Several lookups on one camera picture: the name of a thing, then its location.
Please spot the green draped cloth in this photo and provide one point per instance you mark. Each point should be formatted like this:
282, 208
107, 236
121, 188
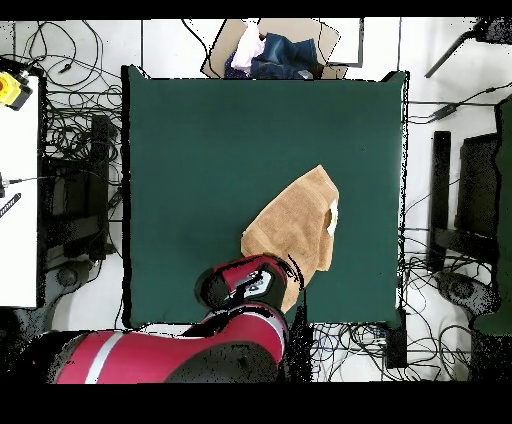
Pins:
504, 200

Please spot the yellow emergency stop box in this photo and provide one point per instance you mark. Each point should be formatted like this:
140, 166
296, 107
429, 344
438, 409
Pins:
10, 90

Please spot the black stand leg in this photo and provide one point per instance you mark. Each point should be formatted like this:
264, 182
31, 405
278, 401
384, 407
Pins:
494, 30

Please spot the white table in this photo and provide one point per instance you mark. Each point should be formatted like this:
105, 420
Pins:
18, 240

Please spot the blue jeans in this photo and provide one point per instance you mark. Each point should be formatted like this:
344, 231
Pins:
288, 56

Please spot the black power strip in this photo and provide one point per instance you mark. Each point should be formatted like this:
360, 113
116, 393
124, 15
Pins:
396, 344

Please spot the dark green table cloth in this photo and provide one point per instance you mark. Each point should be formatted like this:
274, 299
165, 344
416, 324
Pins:
200, 160

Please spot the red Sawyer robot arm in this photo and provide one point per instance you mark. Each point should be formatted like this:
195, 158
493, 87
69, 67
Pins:
180, 352

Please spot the tan terry towel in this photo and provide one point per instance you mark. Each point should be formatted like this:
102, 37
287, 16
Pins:
296, 224

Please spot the black rounded floor base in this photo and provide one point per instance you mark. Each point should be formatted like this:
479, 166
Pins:
464, 292
72, 276

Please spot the cardboard box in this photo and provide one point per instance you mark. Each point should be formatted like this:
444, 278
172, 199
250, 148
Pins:
224, 44

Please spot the pink cloth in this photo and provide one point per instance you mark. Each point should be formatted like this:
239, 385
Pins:
248, 48

